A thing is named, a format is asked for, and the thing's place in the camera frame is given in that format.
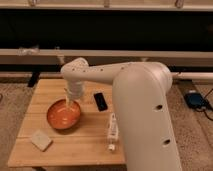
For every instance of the blue device on floor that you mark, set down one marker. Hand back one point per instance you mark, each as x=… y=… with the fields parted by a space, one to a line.
x=194 y=100

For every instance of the wooden table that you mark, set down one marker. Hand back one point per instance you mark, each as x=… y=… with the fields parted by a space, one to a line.
x=85 y=144

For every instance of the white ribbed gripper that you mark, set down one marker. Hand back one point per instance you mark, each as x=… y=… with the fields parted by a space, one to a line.
x=74 y=91

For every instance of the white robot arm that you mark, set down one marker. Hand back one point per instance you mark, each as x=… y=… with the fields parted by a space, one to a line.
x=140 y=105

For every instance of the black smartphone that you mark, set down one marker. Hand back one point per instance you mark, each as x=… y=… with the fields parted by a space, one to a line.
x=100 y=101

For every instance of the orange ceramic bowl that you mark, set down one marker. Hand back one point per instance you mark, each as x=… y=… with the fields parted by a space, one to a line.
x=61 y=116

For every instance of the white shelf rail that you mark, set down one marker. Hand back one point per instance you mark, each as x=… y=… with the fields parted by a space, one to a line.
x=56 y=56

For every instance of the white square sponge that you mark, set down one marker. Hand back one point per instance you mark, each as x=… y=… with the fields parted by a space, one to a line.
x=40 y=140

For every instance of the black table leg bracket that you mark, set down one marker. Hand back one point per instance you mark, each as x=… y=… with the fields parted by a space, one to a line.
x=34 y=78

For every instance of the white remote controller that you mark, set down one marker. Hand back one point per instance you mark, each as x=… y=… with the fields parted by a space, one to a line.
x=113 y=132

